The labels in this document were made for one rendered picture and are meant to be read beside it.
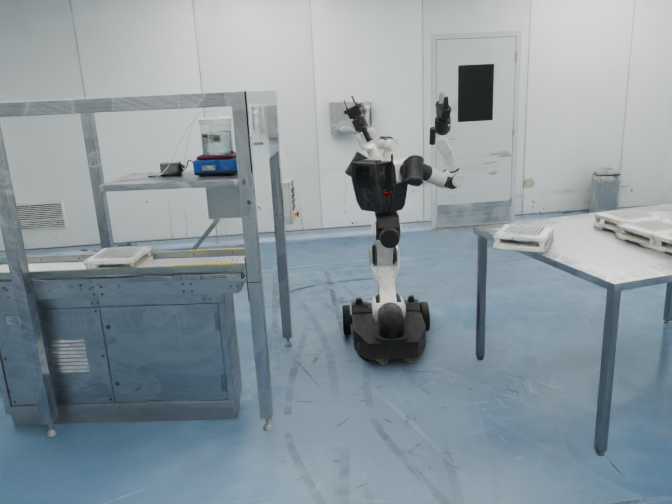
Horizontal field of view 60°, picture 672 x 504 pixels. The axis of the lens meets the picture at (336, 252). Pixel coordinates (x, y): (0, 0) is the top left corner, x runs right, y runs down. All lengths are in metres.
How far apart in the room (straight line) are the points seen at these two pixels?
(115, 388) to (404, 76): 4.60
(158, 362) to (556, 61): 5.51
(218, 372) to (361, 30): 4.41
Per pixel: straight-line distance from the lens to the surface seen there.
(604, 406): 2.84
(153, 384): 3.17
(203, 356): 3.03
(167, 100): 2.65
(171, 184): 2.68
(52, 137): 6.83
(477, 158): 6.89
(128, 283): 2.94
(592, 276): 2.68
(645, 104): 7.74
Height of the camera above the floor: 1.62
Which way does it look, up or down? 16 degrees down
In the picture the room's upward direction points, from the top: 3 degrees counter-clockwise
